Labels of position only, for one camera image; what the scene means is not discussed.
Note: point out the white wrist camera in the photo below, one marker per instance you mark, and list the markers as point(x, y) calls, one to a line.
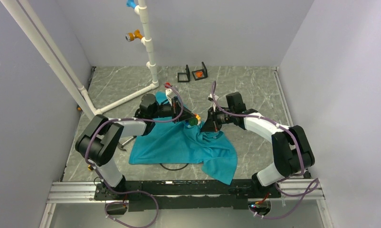
point(213, 99)
point(169, 93)

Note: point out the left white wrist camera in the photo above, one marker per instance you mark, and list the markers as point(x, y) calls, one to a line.
point(169, 93)

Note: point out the aluminium rail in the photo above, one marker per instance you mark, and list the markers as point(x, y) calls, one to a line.
point(84, 192)

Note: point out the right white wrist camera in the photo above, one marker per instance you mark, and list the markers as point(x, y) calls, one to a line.
point(213, 99)

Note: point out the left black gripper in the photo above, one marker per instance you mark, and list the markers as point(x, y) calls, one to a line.
point(176, 108)

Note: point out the blue fitting on pipe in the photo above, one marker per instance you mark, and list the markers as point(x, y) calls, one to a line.
point(131, 4)

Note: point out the colourful flower plush patch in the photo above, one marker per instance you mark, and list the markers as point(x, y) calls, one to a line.
point(194, 121)

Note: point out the orange flashlight on pipe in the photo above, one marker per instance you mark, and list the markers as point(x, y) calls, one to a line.
point(133, 36)

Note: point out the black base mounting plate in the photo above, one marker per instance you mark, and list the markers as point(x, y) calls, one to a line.
point(237, 195)

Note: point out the black square frame holder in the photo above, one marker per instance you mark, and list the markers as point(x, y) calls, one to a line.
point(204, 70)

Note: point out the teal t-shirt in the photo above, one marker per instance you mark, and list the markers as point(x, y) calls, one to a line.
point(175, 143)

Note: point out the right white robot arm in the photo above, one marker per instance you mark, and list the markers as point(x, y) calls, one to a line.
point(292, 153)

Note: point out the white PVC pipe stand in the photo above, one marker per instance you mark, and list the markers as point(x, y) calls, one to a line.
point(25, 16)

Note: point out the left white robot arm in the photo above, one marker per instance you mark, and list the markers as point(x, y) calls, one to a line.
point(98, 142)

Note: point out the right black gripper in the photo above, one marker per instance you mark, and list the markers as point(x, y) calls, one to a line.
point(212, 124)

